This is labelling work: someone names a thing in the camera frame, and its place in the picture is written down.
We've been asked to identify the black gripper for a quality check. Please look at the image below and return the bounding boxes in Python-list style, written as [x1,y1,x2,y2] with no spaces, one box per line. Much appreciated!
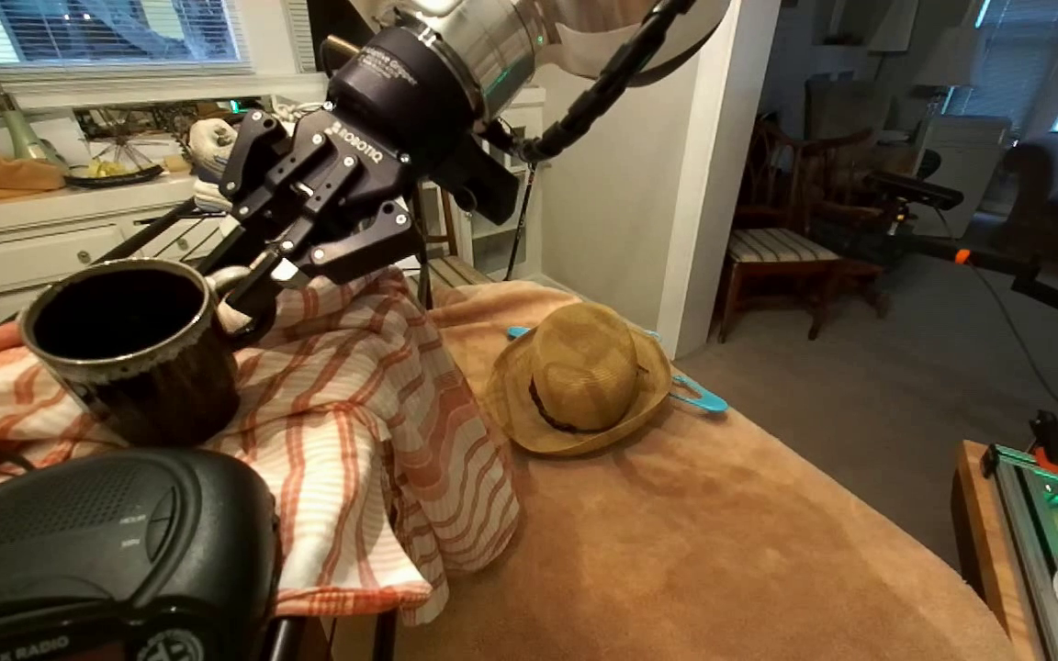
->
[204,103,429,310]

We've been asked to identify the orange white striped tea towel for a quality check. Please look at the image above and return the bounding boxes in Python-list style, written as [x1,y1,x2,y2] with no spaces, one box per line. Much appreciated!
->
[0,250,525,633]

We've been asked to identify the dark brown ceramic mug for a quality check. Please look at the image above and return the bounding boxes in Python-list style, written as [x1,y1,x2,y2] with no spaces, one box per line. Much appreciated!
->
[16,257,278,452]

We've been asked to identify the woven straw hat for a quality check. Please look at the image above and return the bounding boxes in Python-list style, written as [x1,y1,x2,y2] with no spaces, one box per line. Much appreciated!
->
[480,300,676,458]

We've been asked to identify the black metal shoe rack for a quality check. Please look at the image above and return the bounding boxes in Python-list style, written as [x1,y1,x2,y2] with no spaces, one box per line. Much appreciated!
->
[63,181,461,312]

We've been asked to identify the dark plate with food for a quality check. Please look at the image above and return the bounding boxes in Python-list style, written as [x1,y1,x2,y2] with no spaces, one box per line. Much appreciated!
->
[63,154,171,192]

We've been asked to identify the white glass door cabinet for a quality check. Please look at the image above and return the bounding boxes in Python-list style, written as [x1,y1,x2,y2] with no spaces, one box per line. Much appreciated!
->
[422,83,552,282]

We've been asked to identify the white framed window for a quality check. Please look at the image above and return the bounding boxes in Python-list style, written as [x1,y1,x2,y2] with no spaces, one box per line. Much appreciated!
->
[0,0,249,70]

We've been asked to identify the green glass lamp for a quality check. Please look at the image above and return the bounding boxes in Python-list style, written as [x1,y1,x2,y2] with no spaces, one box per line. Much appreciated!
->
[0,0,63,167]

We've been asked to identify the black portable radio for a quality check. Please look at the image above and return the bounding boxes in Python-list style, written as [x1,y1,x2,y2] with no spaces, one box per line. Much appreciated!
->
[0,448,288,661]

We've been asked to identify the teal clothes hanger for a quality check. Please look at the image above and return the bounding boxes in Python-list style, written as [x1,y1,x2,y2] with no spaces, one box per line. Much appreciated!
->
[504,320,733,418]

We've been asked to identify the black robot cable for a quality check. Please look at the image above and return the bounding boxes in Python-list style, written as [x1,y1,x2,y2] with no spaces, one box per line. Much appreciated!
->
[516,0,698,167]

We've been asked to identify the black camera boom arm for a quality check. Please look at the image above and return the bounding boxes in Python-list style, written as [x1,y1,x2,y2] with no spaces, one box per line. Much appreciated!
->
[854,157,1058,336]

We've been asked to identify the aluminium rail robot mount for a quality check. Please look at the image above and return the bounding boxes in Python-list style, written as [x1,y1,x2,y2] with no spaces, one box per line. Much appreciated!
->
[981,436,1058,661]

